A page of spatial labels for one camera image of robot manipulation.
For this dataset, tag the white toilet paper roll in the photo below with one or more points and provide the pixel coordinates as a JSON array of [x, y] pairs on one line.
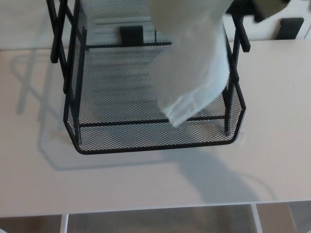
[[192, 72]]

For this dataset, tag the black mesh file tray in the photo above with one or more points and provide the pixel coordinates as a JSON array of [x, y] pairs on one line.
[[150, 148]]

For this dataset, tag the white desk leg frame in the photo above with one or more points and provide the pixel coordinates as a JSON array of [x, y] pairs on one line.
[[255, 219], [65, 224]]

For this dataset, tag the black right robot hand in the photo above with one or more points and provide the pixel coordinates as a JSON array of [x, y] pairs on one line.
[[267, 8]]

